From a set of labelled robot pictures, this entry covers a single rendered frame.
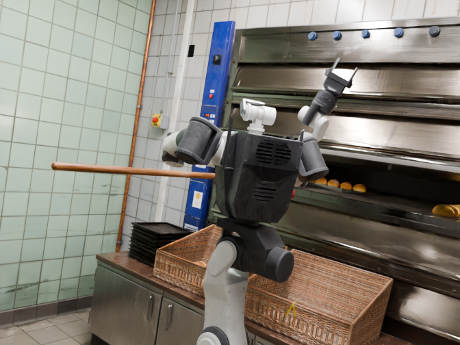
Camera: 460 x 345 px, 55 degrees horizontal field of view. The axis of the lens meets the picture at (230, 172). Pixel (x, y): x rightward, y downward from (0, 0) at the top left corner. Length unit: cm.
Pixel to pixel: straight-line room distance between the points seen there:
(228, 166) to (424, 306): 122
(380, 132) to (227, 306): 120
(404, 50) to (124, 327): 210
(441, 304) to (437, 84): 101
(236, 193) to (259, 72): 145
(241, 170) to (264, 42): 151
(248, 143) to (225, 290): 54
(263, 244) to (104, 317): 154
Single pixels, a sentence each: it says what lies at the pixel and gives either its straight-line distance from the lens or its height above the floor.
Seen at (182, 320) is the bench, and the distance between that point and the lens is 235.
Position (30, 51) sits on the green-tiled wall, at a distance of 301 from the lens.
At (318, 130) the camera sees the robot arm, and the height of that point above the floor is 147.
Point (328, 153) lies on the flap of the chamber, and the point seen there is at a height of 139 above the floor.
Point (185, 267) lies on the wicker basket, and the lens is 235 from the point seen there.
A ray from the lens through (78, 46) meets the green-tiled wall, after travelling 318.
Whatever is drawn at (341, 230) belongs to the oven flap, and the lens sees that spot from 238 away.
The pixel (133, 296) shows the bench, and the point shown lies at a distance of 261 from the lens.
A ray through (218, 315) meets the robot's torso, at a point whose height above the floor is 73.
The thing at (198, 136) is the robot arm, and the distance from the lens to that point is 150.
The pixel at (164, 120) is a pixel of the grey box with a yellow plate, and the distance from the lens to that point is 317.
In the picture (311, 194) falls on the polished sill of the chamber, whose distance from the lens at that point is 245.
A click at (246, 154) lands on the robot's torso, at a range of 140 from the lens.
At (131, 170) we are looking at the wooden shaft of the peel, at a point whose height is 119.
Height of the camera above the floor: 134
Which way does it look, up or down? 3 degrees down
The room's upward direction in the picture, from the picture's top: 9 degrees clockwise
